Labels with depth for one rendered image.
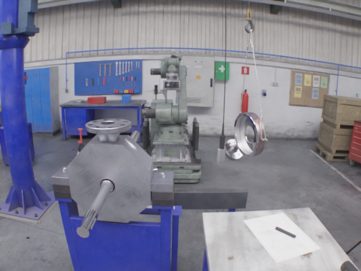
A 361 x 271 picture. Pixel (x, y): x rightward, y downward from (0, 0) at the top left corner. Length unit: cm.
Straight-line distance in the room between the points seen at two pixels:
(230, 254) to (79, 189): 90
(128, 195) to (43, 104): 577
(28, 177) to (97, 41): 443
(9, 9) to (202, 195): 280
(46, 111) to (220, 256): 625
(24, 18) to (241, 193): 278
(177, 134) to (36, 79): 431
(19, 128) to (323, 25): 718
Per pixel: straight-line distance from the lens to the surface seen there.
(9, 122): 330
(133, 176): 147
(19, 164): 342
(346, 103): 594
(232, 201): 200
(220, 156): 239
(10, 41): 319
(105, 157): 147
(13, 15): 331
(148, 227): 165
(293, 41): 725
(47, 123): 713
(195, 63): 627
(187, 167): 398
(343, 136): 606
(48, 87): 696
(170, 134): 403
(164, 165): 396
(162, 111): 388
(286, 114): 719
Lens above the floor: 173
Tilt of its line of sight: 16 degrees down
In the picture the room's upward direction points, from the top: 1 degrees clockwise
